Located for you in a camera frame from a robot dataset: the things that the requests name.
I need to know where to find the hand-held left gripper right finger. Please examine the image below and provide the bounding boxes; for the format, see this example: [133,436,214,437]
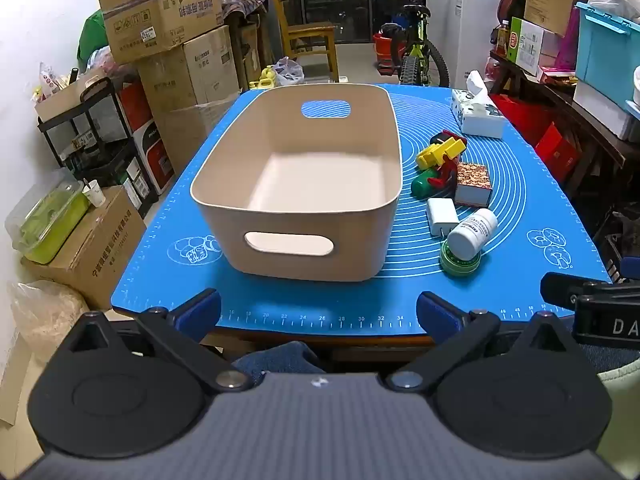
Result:
[385,290,582,394]

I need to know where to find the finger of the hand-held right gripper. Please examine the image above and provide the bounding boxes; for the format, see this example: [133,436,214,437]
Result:
[540,271,622,312]

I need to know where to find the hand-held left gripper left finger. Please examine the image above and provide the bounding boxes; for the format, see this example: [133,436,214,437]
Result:
[65,287,253,394]

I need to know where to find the green round tin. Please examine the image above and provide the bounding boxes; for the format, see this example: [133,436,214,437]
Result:
[439,240,483,278]

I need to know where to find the white pill bottle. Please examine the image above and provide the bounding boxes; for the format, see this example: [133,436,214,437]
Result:
[446,208,499,262]

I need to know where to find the white charger plug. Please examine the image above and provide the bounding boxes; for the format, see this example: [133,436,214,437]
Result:
[426,197,460,237]

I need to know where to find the green toy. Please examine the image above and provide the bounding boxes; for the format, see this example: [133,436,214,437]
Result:
[411,169,441,198]

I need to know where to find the small patterned box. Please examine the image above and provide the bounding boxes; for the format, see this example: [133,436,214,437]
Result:
[454,161,493,209]

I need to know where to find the red hero action figure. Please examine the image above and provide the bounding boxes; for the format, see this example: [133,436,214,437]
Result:
[429,130,468,192]

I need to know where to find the beige plastic storage bin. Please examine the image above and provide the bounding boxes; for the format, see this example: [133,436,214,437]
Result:
[190,83,403,282]

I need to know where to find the person's blue trouser leg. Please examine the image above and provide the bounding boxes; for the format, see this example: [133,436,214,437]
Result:
[232,341,328,386]
[592,340,640,376]

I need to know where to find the black plastic crate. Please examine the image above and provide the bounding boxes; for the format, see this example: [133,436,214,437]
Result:
[595,210,640,281]

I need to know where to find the blue silicone baking mat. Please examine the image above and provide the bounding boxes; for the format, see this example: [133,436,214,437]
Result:
[111,82,613,336]

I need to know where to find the pale green garment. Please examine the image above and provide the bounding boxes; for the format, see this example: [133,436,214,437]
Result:
[597,365,640,480]

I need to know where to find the printed brown cardboard box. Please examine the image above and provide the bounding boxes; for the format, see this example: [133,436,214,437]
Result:
[22,185,146,311]

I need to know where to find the dark wooden sideboard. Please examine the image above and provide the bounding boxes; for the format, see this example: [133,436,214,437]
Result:
[490,50,640,221]

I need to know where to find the red gift box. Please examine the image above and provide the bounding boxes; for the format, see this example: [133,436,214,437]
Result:
[535,122,581,181]

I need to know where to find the clear plastic bag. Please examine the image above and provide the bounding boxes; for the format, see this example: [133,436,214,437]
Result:
[7,280,91,361]

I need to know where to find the white paper cup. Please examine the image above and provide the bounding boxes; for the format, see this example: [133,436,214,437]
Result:
[81,178,107,208]

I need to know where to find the green lunch container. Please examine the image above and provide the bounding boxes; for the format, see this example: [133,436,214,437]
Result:
[5,167,91,266]

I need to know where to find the red and white appliance box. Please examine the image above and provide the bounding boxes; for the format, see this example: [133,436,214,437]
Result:
[117,80,176,196]

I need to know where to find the black shelf cart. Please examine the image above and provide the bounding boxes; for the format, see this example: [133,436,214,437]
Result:
[37,77,151,211]

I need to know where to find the red gift bag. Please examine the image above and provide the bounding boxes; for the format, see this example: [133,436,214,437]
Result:
[492,92,551,146]

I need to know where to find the white foam box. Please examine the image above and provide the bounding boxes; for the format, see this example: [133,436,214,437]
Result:
[572,80,640,141]

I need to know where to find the printed tissue box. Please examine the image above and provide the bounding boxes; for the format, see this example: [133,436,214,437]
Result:
[450,71,506,139]

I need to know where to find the pink flat box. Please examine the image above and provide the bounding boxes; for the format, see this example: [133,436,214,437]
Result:
[537,65,578,86]

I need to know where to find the large cardboard box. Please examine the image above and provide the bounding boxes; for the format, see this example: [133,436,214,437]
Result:
[135,25,241,176]

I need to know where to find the blue plastic storage box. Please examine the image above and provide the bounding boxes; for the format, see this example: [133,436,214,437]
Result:
[575,2,640,106]

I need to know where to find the magenta bag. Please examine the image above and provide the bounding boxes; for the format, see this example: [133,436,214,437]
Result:
[555,20,581,71]

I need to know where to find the green and white carton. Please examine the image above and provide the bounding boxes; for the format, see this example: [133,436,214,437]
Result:
[506,16,558,78]

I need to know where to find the small cardboard box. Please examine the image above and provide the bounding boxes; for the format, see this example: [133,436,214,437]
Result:
[34,70,108,123]

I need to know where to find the green black bicycle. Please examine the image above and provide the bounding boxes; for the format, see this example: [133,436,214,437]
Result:
[370,0,451,88]

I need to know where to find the white chest freezer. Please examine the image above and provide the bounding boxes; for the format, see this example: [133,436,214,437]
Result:
[425,0,506,88]

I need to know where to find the red bucket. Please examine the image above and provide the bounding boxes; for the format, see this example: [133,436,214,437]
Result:
[372,32,407,61]

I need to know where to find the green cloth bag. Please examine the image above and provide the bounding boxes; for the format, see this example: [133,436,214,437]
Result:
[77,10,108,66]

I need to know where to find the wooden chair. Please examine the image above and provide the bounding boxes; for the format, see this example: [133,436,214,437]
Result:
[267,0,341,83]

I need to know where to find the open cardboard box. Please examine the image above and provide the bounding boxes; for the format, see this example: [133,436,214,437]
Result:
[95,0,224,66]

